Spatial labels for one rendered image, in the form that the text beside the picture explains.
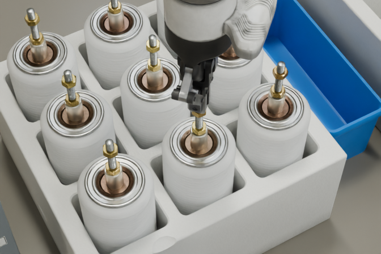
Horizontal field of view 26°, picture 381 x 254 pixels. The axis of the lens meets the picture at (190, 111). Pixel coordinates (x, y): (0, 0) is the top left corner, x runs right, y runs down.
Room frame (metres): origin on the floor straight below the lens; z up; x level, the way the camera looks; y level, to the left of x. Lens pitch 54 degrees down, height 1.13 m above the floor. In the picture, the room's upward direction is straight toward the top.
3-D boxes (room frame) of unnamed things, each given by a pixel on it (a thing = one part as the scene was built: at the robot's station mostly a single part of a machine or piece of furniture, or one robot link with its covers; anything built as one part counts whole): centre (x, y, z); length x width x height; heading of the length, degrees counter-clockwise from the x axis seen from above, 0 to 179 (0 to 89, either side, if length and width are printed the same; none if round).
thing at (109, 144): (0.53, 0.09, 0.30); 0.01 x 0.01 x 0.08
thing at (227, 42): (0.59, -0.01, 0.45); 0.08 x 0.08 x 0.09
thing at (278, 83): (0.65, -0.11, 0.30); 0.01 x 0.01 x 0.08
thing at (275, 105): (0.65, -0.11, 0.26); 0.02 x 0.02 x 0.03
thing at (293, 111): (0.65, -0.11, 0.25); 0.08 x 0.08 x 0.01
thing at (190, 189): (0.59, -0.01, 0.16); 0.10 x 0.10 x 0.18
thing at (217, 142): (0.59, -0.01, 0.25); 0.08 x 0.08 x 0.01
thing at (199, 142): (0.59, -0.01, 0.26); 0.02 x 0.02 x 0.03
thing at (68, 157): (0.63, 0.15, 0.16); 0.10 x 0.10 x 0.18
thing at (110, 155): (0.53, 0.09, 0.32); 0.02 x 0.02 x 0.01; 65
